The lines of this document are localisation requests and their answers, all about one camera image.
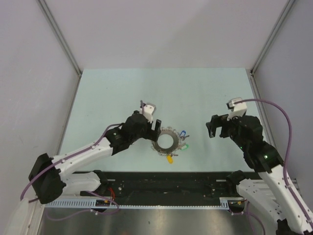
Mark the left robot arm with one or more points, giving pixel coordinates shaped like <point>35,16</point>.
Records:
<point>51,177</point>

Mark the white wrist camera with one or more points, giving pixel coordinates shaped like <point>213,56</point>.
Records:
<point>237,108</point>
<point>147,109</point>

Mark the metal disc keyring holder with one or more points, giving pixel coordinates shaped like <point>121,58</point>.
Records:
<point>168,143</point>

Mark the aluminium frame post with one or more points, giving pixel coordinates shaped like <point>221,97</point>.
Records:
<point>290,4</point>
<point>47,13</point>

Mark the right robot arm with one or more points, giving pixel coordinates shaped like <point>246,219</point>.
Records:
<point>287,209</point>

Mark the green key tag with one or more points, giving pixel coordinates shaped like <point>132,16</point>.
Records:
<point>184,147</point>

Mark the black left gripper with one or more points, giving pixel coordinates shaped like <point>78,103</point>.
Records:
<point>151,134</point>

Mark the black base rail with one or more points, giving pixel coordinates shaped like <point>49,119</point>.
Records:
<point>212,184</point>

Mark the grey slotted cable duct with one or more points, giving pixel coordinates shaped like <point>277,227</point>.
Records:
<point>222,203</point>

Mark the aluminium frame left post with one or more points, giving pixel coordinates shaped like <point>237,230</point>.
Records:
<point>47,13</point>

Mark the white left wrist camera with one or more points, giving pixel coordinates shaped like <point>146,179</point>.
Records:
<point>147,109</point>

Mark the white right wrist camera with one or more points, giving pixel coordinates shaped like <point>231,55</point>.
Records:
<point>237,108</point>

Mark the aluminium frame right post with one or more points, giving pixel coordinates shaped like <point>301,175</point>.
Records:
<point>290,4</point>

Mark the yellow key tag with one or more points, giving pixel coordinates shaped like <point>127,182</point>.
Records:
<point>169,159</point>

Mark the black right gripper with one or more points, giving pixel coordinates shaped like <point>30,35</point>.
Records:
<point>216,121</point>

